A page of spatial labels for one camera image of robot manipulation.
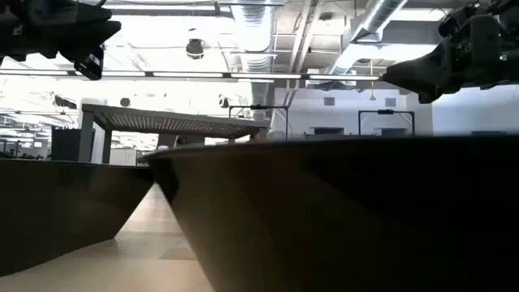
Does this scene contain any yellow hanging ceiling cord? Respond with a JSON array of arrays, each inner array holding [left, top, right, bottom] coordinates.
[[368, 59, 377, 101]]

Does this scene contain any white background cabinet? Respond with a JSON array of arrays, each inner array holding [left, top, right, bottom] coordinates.
[[109, 148, 138, 166]]

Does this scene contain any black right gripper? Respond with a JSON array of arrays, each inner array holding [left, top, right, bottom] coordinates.
[[383, 11, 519, 105]]

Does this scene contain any black hanging ceiling device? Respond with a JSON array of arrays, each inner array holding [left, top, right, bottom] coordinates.
[[53, 93, 79, 110]]

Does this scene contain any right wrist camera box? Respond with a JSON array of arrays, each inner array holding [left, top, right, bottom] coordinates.
[[437, 2, 482, 40]]

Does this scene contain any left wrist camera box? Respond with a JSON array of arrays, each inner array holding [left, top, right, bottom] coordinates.
[[74, 45, 105, 81]]

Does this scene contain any black ceiling cord reel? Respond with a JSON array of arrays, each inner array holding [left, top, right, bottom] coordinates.
[[185, 37, 205, 61]]

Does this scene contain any rectangular ceiling air duct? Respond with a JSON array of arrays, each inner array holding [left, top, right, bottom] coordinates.
[[351, 19, 443, 45]]

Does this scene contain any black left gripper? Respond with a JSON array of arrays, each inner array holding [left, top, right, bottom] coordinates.
[[0, 0, 122, 62]]

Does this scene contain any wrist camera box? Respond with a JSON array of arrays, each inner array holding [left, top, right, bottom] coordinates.
[[437, 2, 482, 40], [74, 45, 105, 81]]

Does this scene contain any grey metal mesh rack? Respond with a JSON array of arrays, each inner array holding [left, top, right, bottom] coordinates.
[[78, 103, 272, 165]]

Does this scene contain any dark room divider panel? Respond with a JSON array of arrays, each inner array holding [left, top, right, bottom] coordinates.
[[50, 127, 97, 162]]

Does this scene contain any long linear ceiling light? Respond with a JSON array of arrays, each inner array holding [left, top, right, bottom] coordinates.
[[0, 68, 382, 84]]

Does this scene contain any black square wavy plate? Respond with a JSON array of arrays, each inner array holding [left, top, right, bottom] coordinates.
[[0, 157, 156, 277], [144, 135, 519, 292]]

